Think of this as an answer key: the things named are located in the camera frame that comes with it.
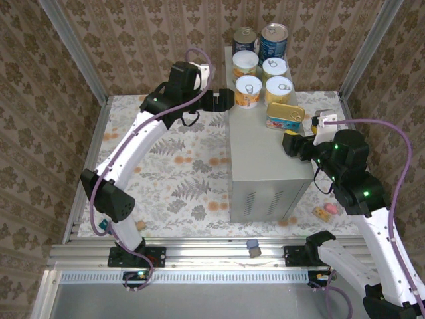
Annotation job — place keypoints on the small black controller board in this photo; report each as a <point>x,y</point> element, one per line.
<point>139,276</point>
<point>320,277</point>

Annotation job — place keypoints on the orange label pull-tab can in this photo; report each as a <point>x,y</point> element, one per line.
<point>247,88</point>

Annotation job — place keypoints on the blue-grey small block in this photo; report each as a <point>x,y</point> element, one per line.
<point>253,243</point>

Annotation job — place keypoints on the grey metal cabinet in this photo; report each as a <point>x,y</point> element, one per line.
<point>262,156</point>

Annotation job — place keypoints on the tall bright blue can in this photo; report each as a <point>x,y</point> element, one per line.
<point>273,43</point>

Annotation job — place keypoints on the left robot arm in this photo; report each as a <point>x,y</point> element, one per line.
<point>133,146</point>

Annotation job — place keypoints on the orange peach fruit can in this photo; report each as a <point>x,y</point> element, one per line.
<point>245,61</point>

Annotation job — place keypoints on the aluminium side rail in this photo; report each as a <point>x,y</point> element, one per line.
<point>345,103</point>
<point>92,149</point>

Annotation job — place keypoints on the yellow cheese wedge toy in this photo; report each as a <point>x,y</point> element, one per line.
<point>321,213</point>

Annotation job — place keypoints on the dark navy can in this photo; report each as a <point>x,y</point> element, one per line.
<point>245,36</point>

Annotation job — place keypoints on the brown small block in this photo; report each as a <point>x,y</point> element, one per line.
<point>255,252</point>

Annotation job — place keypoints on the pale green can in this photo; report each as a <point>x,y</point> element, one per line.
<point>274,66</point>

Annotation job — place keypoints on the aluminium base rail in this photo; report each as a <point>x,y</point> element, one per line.
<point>206,256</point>

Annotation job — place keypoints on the gold rectangular meat tin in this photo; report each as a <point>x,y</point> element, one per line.
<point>282,113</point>

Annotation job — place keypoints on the yellow can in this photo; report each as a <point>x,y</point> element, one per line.
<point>278,87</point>

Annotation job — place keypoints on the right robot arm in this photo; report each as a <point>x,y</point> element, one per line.
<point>382,239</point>

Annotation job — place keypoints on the aluminium frame post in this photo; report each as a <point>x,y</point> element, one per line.
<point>372,46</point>
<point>71,46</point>

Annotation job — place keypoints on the floral table cover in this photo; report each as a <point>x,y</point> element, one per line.
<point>186,216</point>

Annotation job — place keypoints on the teal block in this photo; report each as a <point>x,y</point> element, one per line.
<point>103,226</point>

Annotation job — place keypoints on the pink toy piece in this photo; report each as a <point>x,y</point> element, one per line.
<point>331,208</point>

